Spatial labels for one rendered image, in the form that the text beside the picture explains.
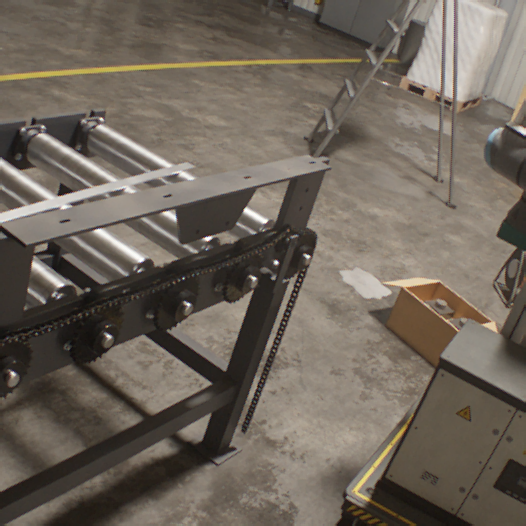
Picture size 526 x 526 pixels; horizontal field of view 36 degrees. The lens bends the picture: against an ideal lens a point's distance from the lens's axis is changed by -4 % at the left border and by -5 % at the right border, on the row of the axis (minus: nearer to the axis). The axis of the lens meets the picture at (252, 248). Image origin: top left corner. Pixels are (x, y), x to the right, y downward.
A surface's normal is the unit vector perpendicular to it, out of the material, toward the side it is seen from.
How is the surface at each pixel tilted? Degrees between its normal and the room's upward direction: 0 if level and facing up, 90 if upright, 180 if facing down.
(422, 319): 90
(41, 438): 0
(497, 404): 90
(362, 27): 90
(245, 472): 0
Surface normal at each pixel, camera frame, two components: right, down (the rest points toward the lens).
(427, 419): -0.48, 0.25
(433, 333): -0.76, 0.06
